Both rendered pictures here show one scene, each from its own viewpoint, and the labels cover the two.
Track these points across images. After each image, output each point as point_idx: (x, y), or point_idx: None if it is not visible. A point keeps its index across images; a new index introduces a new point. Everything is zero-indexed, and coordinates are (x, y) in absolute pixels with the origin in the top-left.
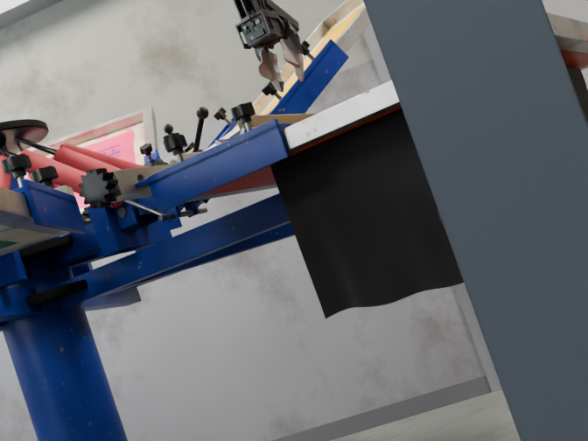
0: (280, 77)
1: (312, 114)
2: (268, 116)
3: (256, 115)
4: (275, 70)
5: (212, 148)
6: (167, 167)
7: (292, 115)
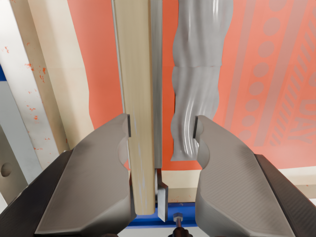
0: (122, 127)
1: (149, 19)
2: (154, 177)
3: (154, 199)
4: (123, 163)
5: (141, 228)
6: (9, 200)
7: (152, 111)
